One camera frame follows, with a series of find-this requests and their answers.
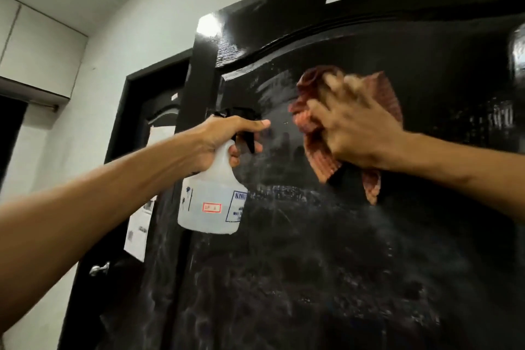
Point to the person's right hand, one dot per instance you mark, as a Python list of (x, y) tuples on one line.
[(356, 127)]

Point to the person's left hand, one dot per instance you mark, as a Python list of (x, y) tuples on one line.
[(216, 136)]

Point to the person's right fingers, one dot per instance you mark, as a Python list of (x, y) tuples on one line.
[(332, 95)]

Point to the orange-red cleaning cloth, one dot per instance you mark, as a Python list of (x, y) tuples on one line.
[(316, 136)]

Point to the white spray bottle black trigger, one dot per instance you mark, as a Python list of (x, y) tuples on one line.
[(215, 194)]

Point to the person's left forearm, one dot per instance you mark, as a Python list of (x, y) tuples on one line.
[(98, 206)]

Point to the person's right forearm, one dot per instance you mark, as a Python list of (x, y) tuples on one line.
[(463, 169)]

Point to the glossy black door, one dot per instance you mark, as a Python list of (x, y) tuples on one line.
[(352, 198)]

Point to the white paper notice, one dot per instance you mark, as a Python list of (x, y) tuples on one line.
[(141, 214)]

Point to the black door with paper notices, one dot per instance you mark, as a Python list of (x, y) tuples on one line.
[(123, 239)]

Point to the white overhead cabinet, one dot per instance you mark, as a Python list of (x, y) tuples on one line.
[(39, 50)]

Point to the black door frame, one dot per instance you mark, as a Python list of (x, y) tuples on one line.
[(147, 91)]

